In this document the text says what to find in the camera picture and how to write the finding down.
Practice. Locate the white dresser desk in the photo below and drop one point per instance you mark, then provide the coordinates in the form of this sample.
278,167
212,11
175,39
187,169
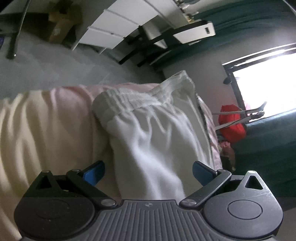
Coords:
106,23

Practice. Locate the garment steamer stand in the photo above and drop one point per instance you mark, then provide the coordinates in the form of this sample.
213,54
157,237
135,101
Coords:
244,115

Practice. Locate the white sweatpants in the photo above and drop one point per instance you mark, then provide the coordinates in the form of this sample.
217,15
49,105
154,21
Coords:
156,137

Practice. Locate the teal curtain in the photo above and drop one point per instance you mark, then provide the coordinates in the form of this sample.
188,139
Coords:
232,22
269,149

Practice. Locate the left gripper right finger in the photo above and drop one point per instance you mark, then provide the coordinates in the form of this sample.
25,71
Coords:
211,181

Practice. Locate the pile of clothes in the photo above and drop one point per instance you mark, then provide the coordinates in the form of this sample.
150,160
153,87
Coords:
227,156

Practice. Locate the teal curtain right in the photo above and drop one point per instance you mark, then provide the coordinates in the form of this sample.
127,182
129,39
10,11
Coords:
269,149

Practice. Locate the black white chair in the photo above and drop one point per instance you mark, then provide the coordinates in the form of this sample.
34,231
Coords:
154,49

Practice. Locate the teal curtain left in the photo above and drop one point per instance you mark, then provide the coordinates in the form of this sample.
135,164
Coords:
232,22

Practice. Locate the window with dark frame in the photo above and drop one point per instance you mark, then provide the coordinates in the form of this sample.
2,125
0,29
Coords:
267,76

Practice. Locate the cardboard box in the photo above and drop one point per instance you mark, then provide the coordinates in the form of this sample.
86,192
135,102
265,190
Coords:
62,17

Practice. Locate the pastel bed sheet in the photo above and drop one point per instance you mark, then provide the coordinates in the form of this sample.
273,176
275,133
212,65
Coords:
51,130

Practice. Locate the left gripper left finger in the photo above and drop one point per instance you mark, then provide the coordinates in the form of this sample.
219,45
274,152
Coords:
85,180

